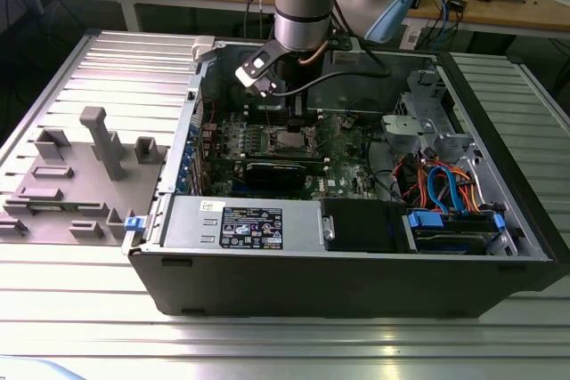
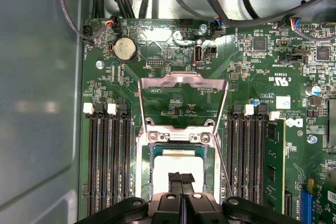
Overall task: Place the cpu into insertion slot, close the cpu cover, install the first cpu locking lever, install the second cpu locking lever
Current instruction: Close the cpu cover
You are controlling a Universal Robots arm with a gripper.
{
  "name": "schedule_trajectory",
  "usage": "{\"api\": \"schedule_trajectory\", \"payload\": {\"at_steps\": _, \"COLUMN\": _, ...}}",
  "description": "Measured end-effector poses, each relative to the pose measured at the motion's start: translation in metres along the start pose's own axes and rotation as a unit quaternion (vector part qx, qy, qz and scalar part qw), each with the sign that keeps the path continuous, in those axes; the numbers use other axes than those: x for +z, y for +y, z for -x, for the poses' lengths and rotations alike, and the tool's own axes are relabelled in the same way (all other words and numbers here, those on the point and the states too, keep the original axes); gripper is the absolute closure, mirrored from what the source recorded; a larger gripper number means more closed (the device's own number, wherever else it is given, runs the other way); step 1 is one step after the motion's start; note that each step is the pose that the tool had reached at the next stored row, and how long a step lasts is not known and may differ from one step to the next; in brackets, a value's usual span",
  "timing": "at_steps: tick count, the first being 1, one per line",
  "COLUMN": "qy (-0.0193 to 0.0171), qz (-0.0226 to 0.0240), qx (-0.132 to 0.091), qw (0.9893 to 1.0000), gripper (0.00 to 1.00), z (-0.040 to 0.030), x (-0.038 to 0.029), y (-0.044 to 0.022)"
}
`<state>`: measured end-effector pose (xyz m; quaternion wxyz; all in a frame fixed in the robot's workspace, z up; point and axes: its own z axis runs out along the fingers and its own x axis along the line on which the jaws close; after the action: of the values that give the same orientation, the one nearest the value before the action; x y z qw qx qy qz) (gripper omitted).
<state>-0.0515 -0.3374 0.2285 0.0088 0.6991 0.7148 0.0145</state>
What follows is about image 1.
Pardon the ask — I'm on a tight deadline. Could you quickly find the CPU socket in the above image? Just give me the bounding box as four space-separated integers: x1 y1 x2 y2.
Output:
265 124 320 154

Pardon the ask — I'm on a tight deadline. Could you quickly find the green motherboard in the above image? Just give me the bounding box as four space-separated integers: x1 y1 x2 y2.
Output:
198 110 379 201

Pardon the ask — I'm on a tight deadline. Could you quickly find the black graphics card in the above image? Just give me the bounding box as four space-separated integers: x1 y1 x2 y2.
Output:
233 159 308 192

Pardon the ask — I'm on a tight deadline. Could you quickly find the white label card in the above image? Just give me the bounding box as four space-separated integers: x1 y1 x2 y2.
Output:
397 26 423 51

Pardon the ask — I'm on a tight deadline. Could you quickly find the silver drive cage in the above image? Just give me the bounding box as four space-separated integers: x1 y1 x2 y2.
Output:
380 66 449 154

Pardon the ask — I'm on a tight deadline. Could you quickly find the black drive bay box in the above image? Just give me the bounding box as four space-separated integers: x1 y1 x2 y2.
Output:
320 198 409 253

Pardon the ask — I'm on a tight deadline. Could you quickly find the silver power supply unit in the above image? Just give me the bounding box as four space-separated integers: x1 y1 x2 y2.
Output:
162 195 324 252

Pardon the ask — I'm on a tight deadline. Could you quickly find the hard disk in blue carrier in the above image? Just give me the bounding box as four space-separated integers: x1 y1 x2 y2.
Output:
403 208 507 256

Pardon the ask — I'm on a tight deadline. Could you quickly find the black open PC case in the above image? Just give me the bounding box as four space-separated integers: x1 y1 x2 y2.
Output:
120 36 570 321

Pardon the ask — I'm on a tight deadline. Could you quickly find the grey parts rack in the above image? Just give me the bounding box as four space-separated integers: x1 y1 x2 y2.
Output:
0 106 173 247

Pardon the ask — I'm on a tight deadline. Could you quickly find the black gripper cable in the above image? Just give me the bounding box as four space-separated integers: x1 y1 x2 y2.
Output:
265 39 393 97

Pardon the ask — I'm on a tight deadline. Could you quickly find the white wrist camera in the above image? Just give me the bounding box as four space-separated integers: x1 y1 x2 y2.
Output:
234 53 278 95

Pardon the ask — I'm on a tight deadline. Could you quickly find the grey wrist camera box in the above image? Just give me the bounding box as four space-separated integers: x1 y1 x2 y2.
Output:
331 36 362 66

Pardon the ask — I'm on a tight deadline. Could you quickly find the silver cage bracket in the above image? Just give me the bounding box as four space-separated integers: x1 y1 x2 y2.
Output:
381 113 436 150

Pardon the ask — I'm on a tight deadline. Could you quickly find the blue wire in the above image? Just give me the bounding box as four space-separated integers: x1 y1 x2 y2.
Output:
425 166 460 214

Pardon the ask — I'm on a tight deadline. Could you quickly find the orange wire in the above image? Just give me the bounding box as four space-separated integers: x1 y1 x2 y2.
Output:
447 168 483 214

